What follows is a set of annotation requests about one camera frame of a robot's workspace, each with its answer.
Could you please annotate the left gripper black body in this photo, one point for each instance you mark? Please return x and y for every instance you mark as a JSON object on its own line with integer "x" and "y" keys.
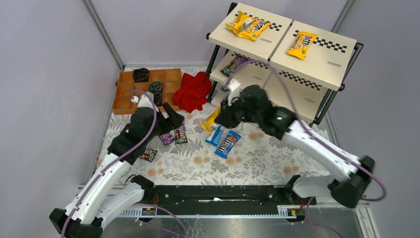
{"x": 167, "y": 116}

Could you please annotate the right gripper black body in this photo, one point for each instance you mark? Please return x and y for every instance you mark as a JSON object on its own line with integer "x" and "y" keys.
{"x": 226, "y": 113}

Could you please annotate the brown m&m bag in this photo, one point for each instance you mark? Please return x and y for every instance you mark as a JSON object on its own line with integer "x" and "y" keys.
{"x": 149, "y": 155}
{"x": 230, "y": 68}

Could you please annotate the yellow candy bag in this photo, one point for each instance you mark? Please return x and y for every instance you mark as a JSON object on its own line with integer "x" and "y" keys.
{"x": 301, "y": 44}
{"x": 209, "y": 121}
{"x": 242, "y": 22}

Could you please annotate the light blue candy bag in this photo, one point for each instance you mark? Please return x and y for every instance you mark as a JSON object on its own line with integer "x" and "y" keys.
{"x": 215, "y": 135}

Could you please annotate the blue M&M bag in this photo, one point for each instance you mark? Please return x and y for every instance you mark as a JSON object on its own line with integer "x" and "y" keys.
{"x": 227, "y": 144}

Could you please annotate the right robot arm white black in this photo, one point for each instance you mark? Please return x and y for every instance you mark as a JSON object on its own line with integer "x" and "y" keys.
{"x": 351, "y": 174}

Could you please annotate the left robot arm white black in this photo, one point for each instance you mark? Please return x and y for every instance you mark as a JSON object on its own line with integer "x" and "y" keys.
{"x": 89, "y": 213}

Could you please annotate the purple candy bag left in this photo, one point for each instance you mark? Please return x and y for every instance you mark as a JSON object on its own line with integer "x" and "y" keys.
{"x": 167, "y": 139}

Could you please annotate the purple candy bag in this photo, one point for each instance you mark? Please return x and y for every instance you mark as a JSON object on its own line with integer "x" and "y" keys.
{"x": 167, "y": 139}
{"x": 180, "y": 134}

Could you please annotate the purple candy bag right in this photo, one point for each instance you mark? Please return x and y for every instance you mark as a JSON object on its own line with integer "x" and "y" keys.
{"x": 180, "y": 134}

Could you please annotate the brown M&M bag on shelf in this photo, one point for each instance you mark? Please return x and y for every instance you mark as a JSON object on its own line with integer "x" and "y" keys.
{"x": 230, "y": 68}

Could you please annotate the cream three-tier shelf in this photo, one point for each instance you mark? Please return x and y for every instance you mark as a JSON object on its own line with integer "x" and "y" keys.
{"x": 311, "y": 84}

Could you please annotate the yellow M&M bag on shelf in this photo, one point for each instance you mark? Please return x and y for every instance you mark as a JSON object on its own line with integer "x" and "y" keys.
{"x": 256, "y": 28}

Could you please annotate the dark rolled tie lower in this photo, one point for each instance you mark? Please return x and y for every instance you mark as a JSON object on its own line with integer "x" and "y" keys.
{"x": 157, "y": 98}

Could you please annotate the dark rolled tie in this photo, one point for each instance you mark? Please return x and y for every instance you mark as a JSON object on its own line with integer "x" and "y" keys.
{"x": 141, "y": 75}
{"x": 157, "y": 98}

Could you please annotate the red cloth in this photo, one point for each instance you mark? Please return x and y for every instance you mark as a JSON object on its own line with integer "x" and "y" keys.
{"x": 193, "y": 92}

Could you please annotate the green rolled tie middle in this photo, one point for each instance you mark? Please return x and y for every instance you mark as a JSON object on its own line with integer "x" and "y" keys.
{"x": 155, "y": 86}

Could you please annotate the floral tablecloth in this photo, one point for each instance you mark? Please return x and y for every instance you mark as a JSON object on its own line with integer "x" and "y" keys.
{"x": 256, "y": 159}

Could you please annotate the dark rolled tie top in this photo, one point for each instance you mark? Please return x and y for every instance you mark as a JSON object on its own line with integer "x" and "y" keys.
{"x": 141, "y": 75}

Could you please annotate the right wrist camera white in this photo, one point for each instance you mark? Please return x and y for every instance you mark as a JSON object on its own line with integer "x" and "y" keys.
{"x": 233, "y": 89}

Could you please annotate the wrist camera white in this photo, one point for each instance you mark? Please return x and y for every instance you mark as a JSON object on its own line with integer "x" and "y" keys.
{"x": 145, "y": 100}
{"x": 233, "y": 89}

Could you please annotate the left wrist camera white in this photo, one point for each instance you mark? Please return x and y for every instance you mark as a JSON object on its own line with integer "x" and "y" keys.
{"x": 145, "y": 100}

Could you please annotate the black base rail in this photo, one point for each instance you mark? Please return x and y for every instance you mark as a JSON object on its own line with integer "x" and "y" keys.
{"x": 221, "y": 199}

